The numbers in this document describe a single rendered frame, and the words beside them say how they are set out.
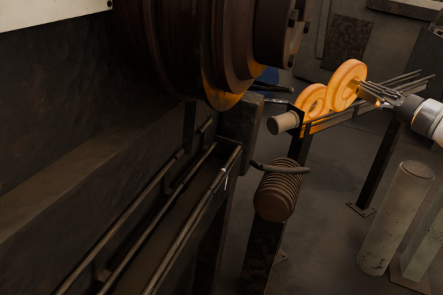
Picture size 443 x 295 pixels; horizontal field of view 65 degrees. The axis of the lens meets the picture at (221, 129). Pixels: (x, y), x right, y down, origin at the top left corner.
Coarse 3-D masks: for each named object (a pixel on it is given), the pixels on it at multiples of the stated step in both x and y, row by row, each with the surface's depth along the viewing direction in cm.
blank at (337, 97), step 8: (344, 64) 96; (352, 64) 95; (360, 64) 96; (336, 72) 96; (344, 72) 94; (352, 72) 96; (360, 72) 99; (336, 80) 95; (344, 80) 95; (328, 88) 97; (336, 88) 95; (344, 88) 98; (328, 96) 98; (336, 96) 97; (344, 96) 103; (352, 96) 104; (328, 104) 100; (336, 104) 100; (344, 104) 103
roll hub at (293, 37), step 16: (256, 0) 46; (272, 0) 45; (288, 0) 44; (304, 0) 51; (256, 16) 47; (272, 16) 46; (288, 16) 46; (304, 16) 54; (256, 32) 49; (272, 32) 48; (288, 32) 49; (256, 48) 52; (272, 48) 50; (288, 48) 54; (272, 64) 55
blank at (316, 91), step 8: (312, 88) 110; (320, 88) 111; (304, 96) 110; (312, 96) 110; (320, 96) 113; (296, 104) 112; (304, 104) 110; (320, 104) 117; (312, 112) 119; (320, 112) 117; (328, 112) 120; (304, 120) 114
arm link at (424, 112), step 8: (424, 104) 84; (432, 104) 84; (440, 104) 84; (416, 112) 86; (424, 112) 84; (432, 112) 83; (440, 112) 82; (416, 120) 85; (424, 120) 84; (432, 120) 83; (416, 128) 86; (424, 128) 84; (432, 128) 83
